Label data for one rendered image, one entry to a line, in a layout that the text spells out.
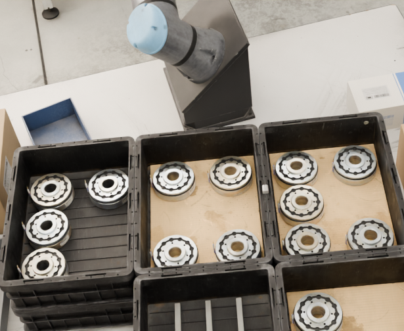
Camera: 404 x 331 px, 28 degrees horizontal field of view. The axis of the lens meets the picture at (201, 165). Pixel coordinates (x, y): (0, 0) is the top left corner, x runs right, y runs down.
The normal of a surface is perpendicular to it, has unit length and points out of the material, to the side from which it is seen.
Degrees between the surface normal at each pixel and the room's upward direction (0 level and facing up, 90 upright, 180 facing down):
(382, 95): 0
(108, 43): 0
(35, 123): 90
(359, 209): 0
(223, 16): 44
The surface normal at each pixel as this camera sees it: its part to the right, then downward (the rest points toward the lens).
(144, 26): -0.71, -0.17
